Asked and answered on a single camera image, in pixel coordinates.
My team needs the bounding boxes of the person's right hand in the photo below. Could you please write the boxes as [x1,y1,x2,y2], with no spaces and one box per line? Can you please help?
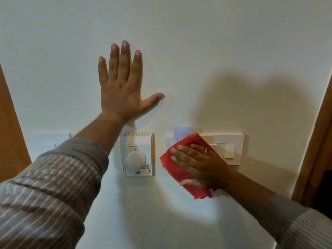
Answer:
[170,144,234,191]

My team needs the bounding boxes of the person's left hand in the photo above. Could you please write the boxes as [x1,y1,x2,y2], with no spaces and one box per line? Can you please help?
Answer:
[98,40,165,125]

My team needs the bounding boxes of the white wall switch plate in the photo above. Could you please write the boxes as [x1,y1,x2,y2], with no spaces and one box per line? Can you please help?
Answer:
[200,133,245,166]

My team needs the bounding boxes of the white dial wall thermostat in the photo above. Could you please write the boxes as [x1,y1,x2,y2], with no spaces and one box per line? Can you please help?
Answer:
[119,132,154,178]

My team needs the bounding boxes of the pale key card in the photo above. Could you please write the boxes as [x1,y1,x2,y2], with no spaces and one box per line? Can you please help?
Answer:
[173,127,203,143]

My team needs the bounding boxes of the person's right forearm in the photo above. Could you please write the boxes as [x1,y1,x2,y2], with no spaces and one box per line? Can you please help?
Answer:
[220,168,332,249]

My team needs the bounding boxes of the red cleaning cloth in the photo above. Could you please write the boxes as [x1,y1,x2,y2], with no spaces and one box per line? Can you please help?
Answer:
[160,133,215,200]

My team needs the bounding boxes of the person's left forearm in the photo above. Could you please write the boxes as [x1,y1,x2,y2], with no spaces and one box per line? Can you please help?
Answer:
[0,111,127,249]

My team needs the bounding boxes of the brown wooden door frame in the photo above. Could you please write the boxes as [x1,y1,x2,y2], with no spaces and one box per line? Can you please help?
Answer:
[0,63,32,183]
[291,75,332,219]

